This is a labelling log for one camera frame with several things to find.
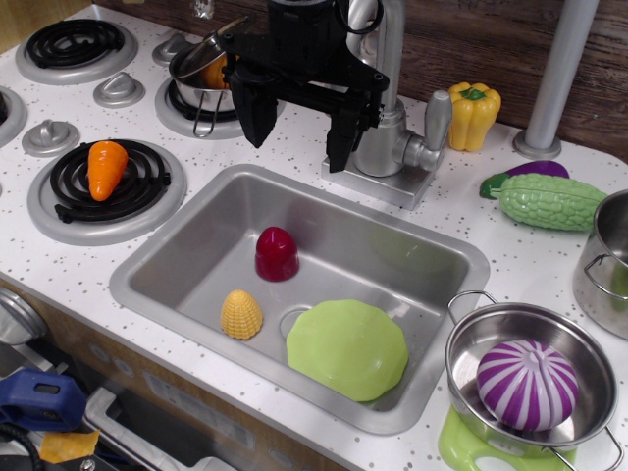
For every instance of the green plastic plate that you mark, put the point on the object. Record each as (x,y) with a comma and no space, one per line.
(349,346)

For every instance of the orange toy pumpkin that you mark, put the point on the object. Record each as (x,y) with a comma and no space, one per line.
(212,75)

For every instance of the silver stove knob front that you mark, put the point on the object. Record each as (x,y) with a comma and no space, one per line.
(50,139)

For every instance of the green plastic cutting board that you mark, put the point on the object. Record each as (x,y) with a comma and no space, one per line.
(461,449)

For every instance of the silver stove knob back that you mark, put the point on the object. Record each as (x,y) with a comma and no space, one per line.
(165,52)

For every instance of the yellow toy corn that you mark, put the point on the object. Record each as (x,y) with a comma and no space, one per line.
(241,315)

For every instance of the blue clamp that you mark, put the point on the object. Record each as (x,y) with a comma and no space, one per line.
(40,401)

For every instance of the yellow toy bell pepper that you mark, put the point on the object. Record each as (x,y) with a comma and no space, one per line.
(474,111)

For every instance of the small steel pot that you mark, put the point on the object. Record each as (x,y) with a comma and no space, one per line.
(193,97)

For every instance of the steel pot lid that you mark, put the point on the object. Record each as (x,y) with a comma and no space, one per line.
(193,58)

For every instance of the green toy bitter gourd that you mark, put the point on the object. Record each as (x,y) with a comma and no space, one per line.
(549,202)

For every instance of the silver stove knob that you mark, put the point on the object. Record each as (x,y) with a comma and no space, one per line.
(165,52)
(119,91)
(50,139)

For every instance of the silver vertical pole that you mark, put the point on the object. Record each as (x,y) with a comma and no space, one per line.
(539,141)

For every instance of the back left stove burner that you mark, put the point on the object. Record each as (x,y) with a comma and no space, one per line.
(75,52)

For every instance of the red toy vegetable piece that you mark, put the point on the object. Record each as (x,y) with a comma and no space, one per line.
(276,256)

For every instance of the back right stove burner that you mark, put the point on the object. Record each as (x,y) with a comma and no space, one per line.
(175,121)

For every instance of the silver toy faucet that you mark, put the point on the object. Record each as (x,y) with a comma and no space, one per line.
(392,163)

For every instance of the tall steel pot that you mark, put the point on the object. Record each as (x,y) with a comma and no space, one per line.
(600,279)

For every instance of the silver sink basin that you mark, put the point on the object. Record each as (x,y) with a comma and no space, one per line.
(181,276)

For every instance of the orange toy carrot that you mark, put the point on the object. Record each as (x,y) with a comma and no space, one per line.
(107,161)

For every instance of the far left stove burner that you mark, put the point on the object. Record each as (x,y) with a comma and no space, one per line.
(13,115)

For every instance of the steel pan with handles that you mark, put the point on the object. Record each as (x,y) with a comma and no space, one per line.
(473,335)

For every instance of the front black stove burner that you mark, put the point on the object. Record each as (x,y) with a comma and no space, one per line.
(150,191)

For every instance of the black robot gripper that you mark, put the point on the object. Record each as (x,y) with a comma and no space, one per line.
(303,58)

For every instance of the silver stove knob middle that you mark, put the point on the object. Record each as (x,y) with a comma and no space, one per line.
(119,91)

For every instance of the purple striped toy onion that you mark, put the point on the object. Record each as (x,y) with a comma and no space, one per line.
(527,385)

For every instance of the purple toy eggplant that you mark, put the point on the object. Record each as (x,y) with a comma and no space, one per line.
(543,167)

